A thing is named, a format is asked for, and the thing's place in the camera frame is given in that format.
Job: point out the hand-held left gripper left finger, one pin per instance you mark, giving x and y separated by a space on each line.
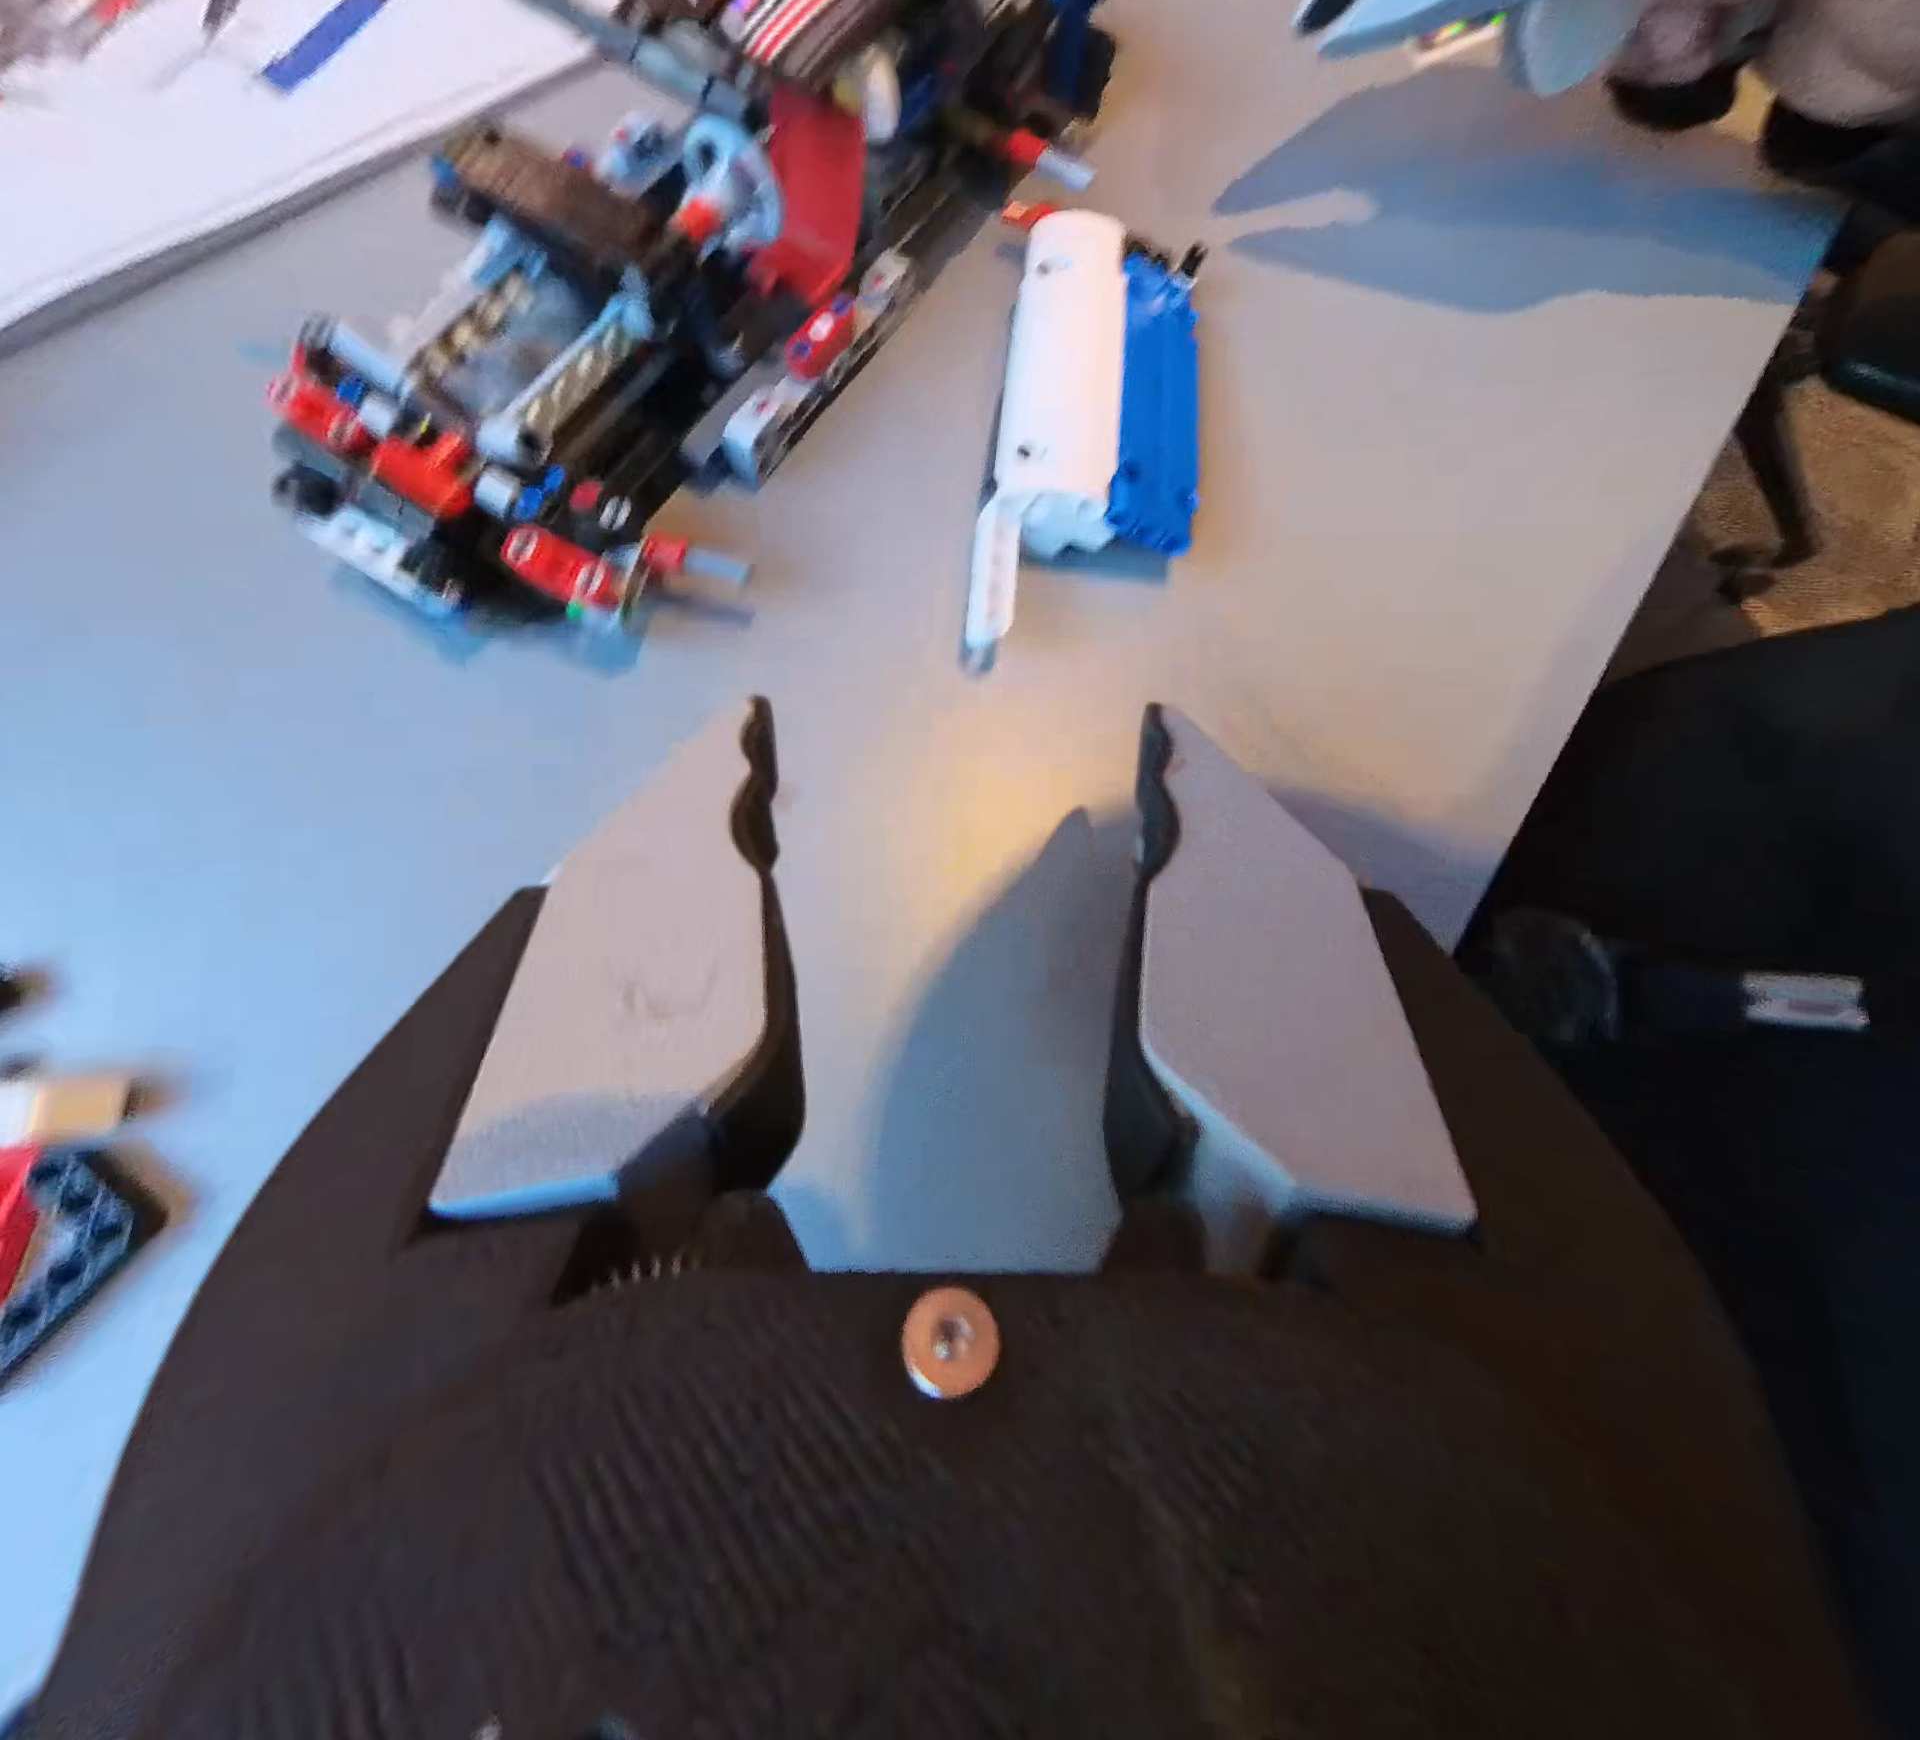
630 1004

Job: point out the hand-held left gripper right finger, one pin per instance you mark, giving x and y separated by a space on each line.
1291 1020

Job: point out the white blue brick door panel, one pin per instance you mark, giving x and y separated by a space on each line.
1065 344

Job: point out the person's right forearm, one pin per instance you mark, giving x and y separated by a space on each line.
1861 151

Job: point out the grey desk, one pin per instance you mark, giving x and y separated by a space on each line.
1425 494

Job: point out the black office chair base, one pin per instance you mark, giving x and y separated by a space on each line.
1785 420

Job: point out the person's black jacket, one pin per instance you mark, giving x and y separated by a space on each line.
1725 1320

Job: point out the pile of loose brick pieces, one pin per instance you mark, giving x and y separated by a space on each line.
75 1214

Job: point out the toy brick race car model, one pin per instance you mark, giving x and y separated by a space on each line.
674 121

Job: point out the open white instruction booklet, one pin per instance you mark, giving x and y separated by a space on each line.
451 45

